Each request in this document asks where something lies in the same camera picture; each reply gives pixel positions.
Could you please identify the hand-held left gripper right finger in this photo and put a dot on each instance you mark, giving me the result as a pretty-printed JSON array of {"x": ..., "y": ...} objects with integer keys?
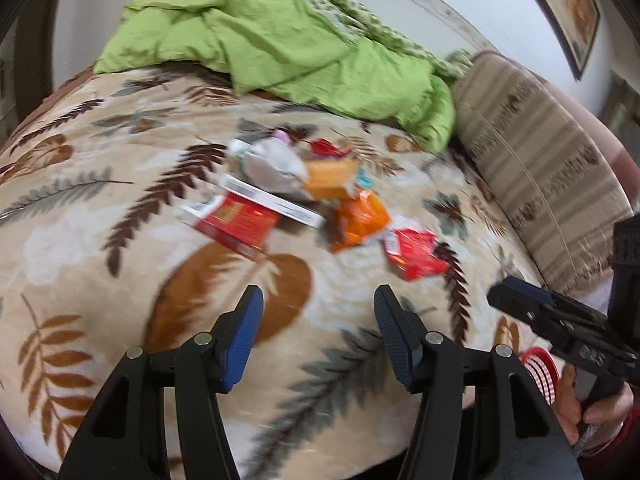
[{"x": 395, "y": 330}]

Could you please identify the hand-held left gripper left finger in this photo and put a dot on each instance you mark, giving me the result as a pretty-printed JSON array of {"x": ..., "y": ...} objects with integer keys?
[{"x": 245, "y": 330}]

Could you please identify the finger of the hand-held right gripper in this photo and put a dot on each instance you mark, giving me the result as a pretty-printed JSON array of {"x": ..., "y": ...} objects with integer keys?
[
  {"x": 545, "y": 325},
  {"x": 530, "y": 291}
]

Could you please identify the red plastic basket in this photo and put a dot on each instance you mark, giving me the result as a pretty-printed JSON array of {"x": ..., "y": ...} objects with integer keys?
[{"x": 540, "y": 367}]

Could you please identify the red snack packet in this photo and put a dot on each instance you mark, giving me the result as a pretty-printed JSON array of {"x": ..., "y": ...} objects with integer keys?
[{"x": 412, "y": 252}]

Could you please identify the red cigarette box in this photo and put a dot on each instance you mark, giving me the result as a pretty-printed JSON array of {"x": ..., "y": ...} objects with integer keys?
[{"x": 235, "y": 222}]

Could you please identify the orange snack packet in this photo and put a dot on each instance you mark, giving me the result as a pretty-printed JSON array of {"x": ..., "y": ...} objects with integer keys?
[{"x": 357, "y": 220}]

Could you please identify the long white box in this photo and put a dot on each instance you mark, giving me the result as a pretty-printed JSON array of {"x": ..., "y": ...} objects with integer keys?
[{"x": 270, "y": 202}]

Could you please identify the orange medicine box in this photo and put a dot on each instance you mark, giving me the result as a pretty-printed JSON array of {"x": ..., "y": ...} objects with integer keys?
[{"x": 330, "y": 180}]

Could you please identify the white bag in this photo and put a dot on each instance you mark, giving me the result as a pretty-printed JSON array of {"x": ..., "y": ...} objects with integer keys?
[{"x": 272, "y": 165}]

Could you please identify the person's right hand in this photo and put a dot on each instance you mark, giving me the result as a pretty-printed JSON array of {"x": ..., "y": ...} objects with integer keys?
[{"x": 565, "y": 400}]

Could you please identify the striped brown pillow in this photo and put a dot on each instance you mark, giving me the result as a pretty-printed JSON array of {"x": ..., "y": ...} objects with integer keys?
[{"x": 540, "y": 160}]

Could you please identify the pink pillow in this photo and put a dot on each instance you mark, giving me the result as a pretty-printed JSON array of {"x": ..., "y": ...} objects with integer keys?
[{"x": 615, "y": 130}]

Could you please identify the teal tissue packet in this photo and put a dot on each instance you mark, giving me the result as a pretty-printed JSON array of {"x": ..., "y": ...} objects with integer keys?
[{"x": 363, "y": 178}]

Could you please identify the leaf printed blanket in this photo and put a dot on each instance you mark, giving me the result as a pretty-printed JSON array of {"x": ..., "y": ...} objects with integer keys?
[{"x": 100, "y": 240}]

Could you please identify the red crumpled wrapper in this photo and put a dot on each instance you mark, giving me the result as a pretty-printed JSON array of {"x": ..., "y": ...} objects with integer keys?
[{"x": 325, "y": 148}]

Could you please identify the pink crumpled wrapper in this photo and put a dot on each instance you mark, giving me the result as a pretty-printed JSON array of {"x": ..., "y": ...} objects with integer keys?
[{"x": 281, "y": 136}]

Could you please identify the green quilt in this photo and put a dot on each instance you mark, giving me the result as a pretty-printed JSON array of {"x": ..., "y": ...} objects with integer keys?
[{"x": 280, "y": 45}]

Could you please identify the brown glass-panel door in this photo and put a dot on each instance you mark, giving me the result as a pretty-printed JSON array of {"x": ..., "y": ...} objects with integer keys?
[{"x": 30, "y": 35}]

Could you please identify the framed wall picture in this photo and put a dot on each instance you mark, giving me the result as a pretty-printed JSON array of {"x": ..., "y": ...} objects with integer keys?
[{"x": 570, "y": 5}]

